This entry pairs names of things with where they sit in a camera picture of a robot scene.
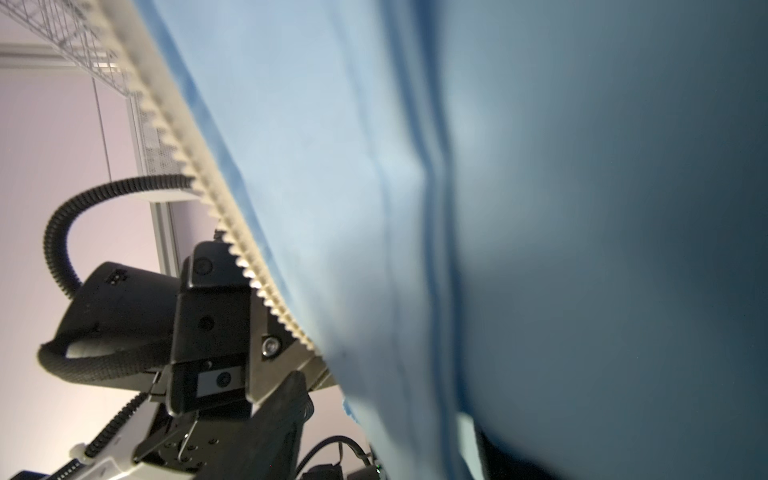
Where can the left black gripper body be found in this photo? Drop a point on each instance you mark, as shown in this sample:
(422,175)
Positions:
(229,354)

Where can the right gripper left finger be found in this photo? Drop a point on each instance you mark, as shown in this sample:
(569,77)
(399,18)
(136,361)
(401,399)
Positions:
(267,446)

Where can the long white wire basket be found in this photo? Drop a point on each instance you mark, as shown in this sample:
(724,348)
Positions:
(64,27)

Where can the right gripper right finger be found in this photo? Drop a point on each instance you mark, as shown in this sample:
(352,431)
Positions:
(498,465)

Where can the light blue jacket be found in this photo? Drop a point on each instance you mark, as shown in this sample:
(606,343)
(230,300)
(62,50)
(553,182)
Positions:
(549,216)

